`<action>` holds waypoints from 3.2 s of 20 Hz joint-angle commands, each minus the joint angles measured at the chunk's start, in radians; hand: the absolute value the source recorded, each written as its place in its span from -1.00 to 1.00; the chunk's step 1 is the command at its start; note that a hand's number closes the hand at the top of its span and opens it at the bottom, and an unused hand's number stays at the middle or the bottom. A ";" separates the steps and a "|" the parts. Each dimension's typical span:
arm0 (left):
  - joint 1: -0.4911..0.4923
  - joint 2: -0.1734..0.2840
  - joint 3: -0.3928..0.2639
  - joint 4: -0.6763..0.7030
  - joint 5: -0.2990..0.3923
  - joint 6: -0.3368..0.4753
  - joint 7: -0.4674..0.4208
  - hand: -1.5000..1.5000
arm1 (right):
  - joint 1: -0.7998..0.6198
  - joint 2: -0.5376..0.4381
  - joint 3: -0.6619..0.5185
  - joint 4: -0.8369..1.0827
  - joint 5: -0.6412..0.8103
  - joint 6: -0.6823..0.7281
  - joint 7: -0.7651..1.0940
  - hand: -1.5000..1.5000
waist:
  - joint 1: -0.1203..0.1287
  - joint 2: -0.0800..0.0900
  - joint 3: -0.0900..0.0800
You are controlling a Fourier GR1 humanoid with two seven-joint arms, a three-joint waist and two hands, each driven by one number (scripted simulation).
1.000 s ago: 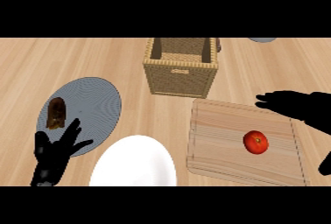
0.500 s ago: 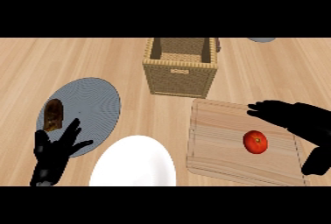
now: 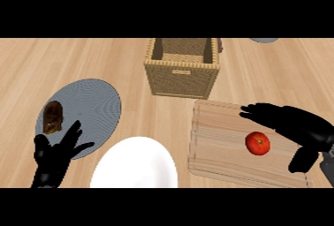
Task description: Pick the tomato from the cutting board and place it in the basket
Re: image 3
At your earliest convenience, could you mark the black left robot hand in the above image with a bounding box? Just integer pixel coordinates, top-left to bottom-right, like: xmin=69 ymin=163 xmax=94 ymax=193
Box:
xmin=30 ymin=119 xmax=95 ymax=189

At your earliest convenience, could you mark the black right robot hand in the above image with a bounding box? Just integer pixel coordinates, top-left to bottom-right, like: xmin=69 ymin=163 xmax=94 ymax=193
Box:
xmin=240 ymin=102 xmax=334 ymax=174

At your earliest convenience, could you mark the red tomato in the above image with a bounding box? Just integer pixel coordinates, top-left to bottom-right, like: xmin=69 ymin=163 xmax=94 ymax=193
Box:
xmin=245 ymin=131 xmax=273 ymax=156

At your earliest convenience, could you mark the pale wooden cutting board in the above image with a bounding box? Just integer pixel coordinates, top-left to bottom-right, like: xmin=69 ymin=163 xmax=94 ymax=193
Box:
xmin=187 ymin=99 xmax=314 ymax=189

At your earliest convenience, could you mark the wicker basket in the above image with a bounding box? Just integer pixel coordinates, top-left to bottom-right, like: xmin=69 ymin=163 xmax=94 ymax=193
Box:
xmin=144 ymin=38 xmax=222 ymax=101

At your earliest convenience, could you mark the brown food item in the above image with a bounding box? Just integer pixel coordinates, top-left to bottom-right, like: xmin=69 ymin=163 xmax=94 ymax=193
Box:
xmin=42 ymin=100 xmax=66 ymax=135

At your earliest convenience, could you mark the white plate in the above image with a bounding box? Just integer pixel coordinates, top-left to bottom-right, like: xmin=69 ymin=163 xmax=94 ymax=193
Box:
xmin=89 ymin=136 xmax=179 ymax=189

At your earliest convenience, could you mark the grey round placemat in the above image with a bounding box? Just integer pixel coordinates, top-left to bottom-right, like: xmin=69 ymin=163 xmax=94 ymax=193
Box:
xmin=36 ymin=78 xmax=123 ymax=161

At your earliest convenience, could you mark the grey round object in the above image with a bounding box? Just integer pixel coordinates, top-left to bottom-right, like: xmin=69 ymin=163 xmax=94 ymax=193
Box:
xmin=249 ymin=38 xmax=281 ymax=44

